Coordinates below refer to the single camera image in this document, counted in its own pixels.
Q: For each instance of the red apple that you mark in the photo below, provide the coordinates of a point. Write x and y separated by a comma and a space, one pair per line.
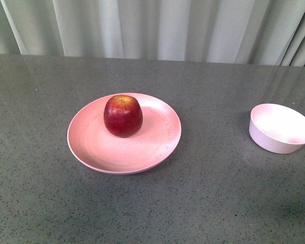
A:
123, 115

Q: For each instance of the pink round plate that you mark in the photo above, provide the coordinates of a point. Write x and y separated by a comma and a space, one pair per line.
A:
96, 148

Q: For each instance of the white pleated curtain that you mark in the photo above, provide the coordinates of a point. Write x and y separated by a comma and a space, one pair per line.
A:
237, 32

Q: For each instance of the pale pink bowl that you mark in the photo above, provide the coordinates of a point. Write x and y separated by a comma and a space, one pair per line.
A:
277, 128

